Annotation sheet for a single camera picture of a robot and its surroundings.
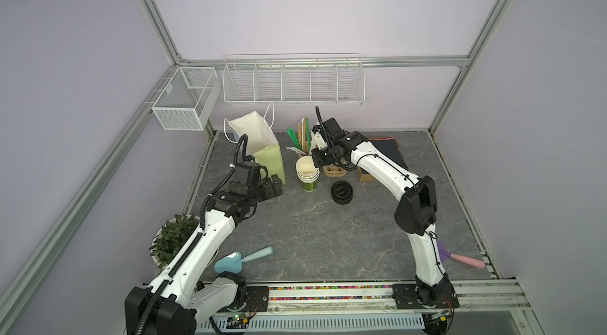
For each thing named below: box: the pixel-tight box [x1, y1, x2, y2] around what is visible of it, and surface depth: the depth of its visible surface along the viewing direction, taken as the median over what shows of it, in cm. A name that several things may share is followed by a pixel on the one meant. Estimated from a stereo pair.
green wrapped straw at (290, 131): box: [286, 126, 302, 151], surface depth 96 cm
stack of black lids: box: [331, 180, 354, 205], surface depth 96 cm
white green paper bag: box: [223, 103, 287, 185], surface depth 92 cm
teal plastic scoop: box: [214, 245, 274, 274], surface depth 82 cm
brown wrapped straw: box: [297, 117, 307, 152], surface depth 101 cm
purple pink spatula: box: [436, 240, 486, 270], surface depth 83 cm
